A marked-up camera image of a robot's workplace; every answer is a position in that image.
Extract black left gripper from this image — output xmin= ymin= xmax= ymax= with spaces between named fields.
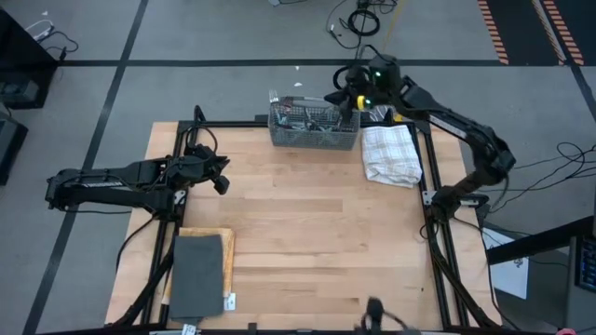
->
xmin=183 ymin=146 xmax=231 ymax=185

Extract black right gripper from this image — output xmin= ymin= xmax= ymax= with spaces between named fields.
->
xmin=324 ymin=64 xmax=376 ymax=126

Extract grey plastic silverware basket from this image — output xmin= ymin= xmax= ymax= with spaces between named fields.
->
xmin=267 ymin=95 xmax=362 ymax=152

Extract white checked dish towel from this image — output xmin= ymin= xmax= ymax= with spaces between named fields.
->
xmin=360 ymin=124 xmax=424 ymax=189

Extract tan wooden board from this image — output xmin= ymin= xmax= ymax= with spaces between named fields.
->
xmin=162 ymin=226 xmax=237 ymax=306

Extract dark grey mat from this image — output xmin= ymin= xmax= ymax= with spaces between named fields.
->
xmin=168 ymin=234 xmax=225 ymax=320

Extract black box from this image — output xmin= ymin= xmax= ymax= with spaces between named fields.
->
xmin=0 ymin=115 xmax=29 ymax=187

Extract black cabinet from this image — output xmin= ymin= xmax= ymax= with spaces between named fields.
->
xmin=0 ymin=8 xmax=60 ymax=111

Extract black bar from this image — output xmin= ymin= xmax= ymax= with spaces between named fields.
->
xmin=486 ymin=216 xmax=596 ymax=265

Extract white paper sheet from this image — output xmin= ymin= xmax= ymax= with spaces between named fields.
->
xmin=481 ymin=227 xmax=531 ymax=300

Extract tablet screen on stand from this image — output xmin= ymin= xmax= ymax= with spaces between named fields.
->
xmin=565 ymin=234 xmax=596 ymax=331

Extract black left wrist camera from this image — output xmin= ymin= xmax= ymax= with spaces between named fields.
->
xmin=212 ymin=175 xmax=232 ymax=196

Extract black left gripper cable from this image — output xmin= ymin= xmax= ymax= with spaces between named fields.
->
xmin=184 ymin=124 xmax=218 ymax=154

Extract white floor cable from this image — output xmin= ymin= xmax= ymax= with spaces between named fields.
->
xmin=372 ymin=105 xmax=395 ymax=123
xmin=25 ymin=18 xmax=55 ymax=41

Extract black aluminium table frame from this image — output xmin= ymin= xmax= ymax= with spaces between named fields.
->
xmin=104 ymin=105 xmax=504 ymax=335

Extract yellow floor cable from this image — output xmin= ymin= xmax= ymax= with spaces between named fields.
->
xmin=381 ymin=0 xmax=402 ymax=53

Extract thin black floor cables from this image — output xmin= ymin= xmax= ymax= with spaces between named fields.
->
xmin=469 ymin=141 xmax=596 ymax=215

